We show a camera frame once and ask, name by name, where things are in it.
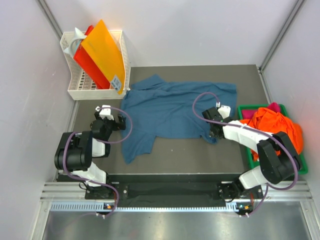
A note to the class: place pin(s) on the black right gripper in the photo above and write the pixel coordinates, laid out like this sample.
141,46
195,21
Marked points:
211,135

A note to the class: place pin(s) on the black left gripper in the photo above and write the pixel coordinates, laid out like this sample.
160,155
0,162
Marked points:
120,125

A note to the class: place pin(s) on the blue t shirt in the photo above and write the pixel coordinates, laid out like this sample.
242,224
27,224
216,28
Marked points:
170,110

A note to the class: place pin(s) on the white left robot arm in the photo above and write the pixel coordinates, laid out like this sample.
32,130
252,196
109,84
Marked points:
77,154

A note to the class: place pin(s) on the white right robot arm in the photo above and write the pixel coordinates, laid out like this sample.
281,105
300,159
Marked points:
278,158

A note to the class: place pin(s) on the pink t shirt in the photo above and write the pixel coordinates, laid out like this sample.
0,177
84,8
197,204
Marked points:
248,111

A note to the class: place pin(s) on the white perforated plastic basket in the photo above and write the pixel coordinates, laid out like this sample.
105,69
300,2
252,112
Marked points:
82,87

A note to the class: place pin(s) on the orange t shirt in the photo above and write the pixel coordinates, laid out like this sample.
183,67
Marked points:
267,120

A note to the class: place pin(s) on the red plastic board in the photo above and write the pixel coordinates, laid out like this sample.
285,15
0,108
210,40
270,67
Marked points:
88,65

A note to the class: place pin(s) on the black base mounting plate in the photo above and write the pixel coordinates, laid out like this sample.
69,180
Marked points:
178,190

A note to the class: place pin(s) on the orange plastic board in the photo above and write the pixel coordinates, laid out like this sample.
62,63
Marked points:
103,50

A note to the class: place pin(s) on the green plastic bin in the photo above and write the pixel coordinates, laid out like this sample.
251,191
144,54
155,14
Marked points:
249,142

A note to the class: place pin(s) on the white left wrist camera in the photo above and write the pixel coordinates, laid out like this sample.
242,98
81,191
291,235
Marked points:
104,111

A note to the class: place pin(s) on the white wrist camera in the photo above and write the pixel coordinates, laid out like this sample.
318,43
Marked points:
104,111
223,110

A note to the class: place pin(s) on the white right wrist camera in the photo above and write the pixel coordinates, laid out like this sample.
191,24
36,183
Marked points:
223,110

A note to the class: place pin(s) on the light blue plastic ring tool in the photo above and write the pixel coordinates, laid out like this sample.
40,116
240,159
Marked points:
78,37

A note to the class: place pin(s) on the grey slotted cable duct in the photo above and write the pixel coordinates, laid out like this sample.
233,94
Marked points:
68,206

